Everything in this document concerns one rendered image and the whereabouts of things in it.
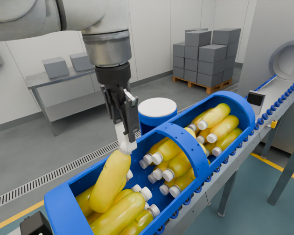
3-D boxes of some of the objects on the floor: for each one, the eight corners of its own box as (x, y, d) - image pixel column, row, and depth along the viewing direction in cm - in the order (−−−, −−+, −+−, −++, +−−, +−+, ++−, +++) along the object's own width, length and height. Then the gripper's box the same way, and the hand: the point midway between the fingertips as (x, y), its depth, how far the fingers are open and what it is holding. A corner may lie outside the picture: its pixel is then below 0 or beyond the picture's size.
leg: (266, 157, 200) (285, 113, 167) (264, 159, 197) (283, 115, 164) (261, 155, 204) (278, 111, 171) (259, 157, 201) (276, 113, 168)
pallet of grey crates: (231, 84, 395) (242, 28, 332) (209, 94, 360) (217, 33, 296) (192, 73, 482) (195, 28, 418) (172, 81, 446) (172, 32, 383)
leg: (225, 214, 150) (240, 167, 116) (222, 218, 147) (236, 172, 113) (219, 209, 154) (232, 162, 120) (216, 213, 151) (228, 167, 117)
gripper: (150, 63, 31) (157, 154, 44) (108, 54, 42) (123, 128, 55) (116, 73, 27) (134, 169, 40) (80, 60, 39) (102, 139, 51)
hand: (126, 136), depth 46 cm, fingers closed on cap, 4 cm apart
